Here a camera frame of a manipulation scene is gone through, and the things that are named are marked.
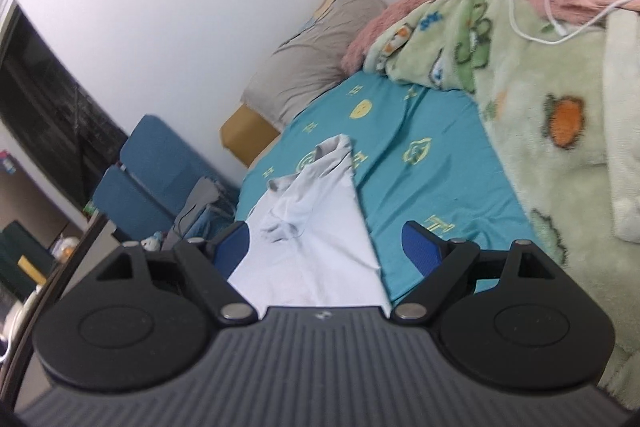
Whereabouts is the teal printed bed sheet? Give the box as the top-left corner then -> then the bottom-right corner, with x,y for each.
235,69 -> 541,308

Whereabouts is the dark barred window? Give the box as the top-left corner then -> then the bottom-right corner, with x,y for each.
0,2 -> 128,212

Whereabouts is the white t-shirt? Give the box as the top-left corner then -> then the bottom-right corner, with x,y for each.
226,134 -> 393,313

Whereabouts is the green printed fleece blanket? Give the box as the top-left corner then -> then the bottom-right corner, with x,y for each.
362,0 -> 640,408

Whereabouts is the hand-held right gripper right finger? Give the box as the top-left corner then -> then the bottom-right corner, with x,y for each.
390,221 -> 557,324

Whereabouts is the white desk with black frame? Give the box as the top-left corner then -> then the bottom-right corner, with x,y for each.
10,212 -> 123,413

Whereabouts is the cream plush blanket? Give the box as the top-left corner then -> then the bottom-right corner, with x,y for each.
604,9 -> 640,240

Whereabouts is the grey garment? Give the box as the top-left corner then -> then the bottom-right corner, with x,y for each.
162,177 -> 226,250

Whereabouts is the mustard yellow cushion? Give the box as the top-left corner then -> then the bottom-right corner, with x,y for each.
220,103 -> 281,168

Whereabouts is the grey pillow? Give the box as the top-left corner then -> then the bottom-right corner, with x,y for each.
241,0 -> 388,130

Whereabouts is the cardboard box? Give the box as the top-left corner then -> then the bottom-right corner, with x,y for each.
0,167 -> 76,238

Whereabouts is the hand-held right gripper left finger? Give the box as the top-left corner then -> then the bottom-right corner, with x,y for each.
95,221 -> 258,323

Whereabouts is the blue covered chair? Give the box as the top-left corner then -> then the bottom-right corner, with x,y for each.
120,114 -> 241,208
92,167 -> 176,238

